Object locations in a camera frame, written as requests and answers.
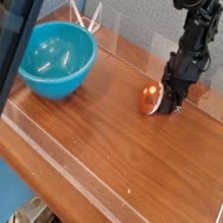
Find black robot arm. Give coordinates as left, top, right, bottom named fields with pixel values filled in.
left=158, top=0, right=223, bottom=115

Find grey metal bracket under table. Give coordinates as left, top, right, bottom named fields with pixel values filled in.
left=7, top=196, right=55, bottom=223

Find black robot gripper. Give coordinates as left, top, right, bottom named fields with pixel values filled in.
left=158, top=43, right=211, bottom=115

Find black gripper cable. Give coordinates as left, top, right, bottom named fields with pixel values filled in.
left=196, top=50, right=213, bottom=75

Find blue plastic bowl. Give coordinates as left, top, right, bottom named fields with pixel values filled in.
left=18, top=21, right=98, bottom=100

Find brown and white toy mushroom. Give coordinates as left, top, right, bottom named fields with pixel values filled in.
left=138, top=80, right=164, bottom=115

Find clear acrylic barrier frame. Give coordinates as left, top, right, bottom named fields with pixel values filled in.
left=0, top=0, right=223, bottom=223

